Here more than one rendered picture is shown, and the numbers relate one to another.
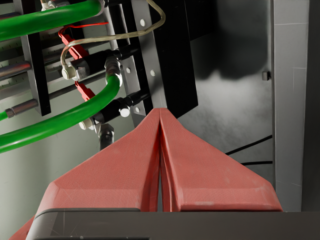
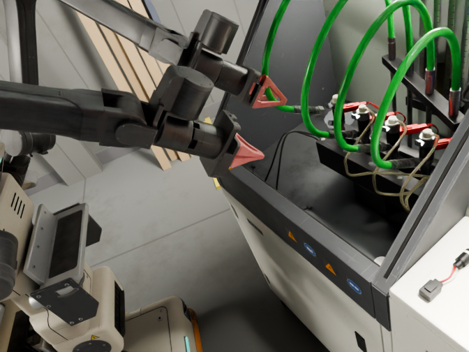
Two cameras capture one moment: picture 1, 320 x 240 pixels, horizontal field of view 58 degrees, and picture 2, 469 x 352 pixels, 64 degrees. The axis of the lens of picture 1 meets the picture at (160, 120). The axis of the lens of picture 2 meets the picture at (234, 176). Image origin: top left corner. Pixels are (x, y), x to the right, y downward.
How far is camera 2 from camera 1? 0.58 m
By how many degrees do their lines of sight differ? 31
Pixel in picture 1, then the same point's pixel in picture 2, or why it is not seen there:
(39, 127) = (303, 106)
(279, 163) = (259, 181)
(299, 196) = (241, 179)
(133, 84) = not seen: hidden behind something
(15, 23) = (336, 123)
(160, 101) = (329, 144)
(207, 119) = (317, 162)
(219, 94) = (322, 178)
